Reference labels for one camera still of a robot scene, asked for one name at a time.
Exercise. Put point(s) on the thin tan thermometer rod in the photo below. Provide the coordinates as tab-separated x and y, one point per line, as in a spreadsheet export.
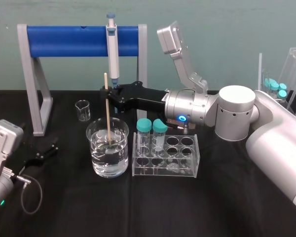
108	118

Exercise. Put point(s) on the clear tube with teal cap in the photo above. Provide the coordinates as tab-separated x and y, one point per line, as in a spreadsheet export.
143	126
159	127

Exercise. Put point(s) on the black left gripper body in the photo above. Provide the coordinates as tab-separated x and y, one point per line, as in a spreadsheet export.
23	168

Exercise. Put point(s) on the small empty glass beaker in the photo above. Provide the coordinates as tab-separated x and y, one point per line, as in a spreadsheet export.
83	111

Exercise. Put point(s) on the black table cloth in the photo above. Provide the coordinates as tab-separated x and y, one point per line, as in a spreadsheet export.
162	209

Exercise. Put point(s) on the silver and white right robot arm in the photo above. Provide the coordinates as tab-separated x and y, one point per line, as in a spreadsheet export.
234	111

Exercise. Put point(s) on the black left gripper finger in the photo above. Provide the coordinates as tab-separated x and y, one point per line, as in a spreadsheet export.
43	156
54	141

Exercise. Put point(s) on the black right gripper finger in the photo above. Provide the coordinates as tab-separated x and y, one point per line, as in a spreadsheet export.
118	101
111	89

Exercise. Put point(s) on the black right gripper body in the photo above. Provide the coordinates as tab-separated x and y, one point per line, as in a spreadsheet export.
140	97

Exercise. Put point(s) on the grey stand with blue bar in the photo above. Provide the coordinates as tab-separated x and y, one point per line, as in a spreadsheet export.
71	42

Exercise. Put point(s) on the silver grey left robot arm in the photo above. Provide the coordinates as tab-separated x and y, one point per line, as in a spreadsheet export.
2	153

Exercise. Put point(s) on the large glass beaker with water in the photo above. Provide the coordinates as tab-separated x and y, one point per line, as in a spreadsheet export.
108	158

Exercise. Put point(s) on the small vial with teal cap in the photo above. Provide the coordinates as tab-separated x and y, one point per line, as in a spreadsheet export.
268	82
283	86
274	86
282	95

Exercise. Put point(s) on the white and blue pipette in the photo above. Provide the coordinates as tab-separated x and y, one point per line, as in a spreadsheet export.
113	59

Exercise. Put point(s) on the clear acrylic test tube rack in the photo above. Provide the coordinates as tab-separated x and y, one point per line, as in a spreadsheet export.
167	170

